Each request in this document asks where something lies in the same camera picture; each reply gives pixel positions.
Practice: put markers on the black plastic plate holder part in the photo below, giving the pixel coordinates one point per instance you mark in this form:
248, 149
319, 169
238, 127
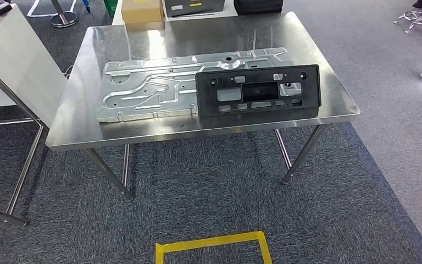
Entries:
207, 102

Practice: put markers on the steel workbench table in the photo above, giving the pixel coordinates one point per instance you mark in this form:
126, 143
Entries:
160, 40

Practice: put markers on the stamped metal plate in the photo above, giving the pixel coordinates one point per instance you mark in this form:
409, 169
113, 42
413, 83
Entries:
142, 94

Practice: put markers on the yellow floor tape square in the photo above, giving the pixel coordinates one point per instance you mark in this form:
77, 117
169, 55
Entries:
211, 243

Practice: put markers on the grey laptop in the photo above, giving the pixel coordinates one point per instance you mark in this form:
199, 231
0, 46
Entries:
192, 6

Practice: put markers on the black zip case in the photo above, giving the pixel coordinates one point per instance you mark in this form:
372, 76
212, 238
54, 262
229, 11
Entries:
257, 6

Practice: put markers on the brown cardboard box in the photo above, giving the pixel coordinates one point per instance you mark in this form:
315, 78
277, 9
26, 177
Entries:
142, 11

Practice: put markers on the green plastic crate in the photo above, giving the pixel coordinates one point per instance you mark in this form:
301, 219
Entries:
110, 6

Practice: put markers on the blue metal cart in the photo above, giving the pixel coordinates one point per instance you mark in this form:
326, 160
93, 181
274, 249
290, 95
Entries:
86, 4

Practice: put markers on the white floor tape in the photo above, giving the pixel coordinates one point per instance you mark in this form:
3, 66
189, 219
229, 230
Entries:
32, 11

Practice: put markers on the chrome swivel stool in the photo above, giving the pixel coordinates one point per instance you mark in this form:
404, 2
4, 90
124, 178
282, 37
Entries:
416, 18

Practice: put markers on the chrome stanchion post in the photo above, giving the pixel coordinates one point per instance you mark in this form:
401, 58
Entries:
63, 18

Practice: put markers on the steel tube frame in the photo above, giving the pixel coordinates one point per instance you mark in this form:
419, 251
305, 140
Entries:
25, 156

